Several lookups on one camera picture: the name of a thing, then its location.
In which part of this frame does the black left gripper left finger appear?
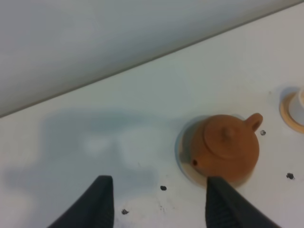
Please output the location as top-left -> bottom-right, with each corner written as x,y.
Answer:
50,175 -> 114,228

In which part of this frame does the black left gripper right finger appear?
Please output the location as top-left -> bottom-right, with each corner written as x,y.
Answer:
205,177 -> 279,228

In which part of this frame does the brown clay teapot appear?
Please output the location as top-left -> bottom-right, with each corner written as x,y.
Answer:
190,113 -> 263,183

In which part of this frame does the beige round teapot saucer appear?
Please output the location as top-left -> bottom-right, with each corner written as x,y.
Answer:
175,115 -> 247,188

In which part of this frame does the wooden coaster far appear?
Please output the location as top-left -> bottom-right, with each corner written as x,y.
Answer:
279,92 -> 304,134

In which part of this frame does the white teacup far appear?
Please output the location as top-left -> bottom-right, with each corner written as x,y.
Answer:
289,88 -> 304,125

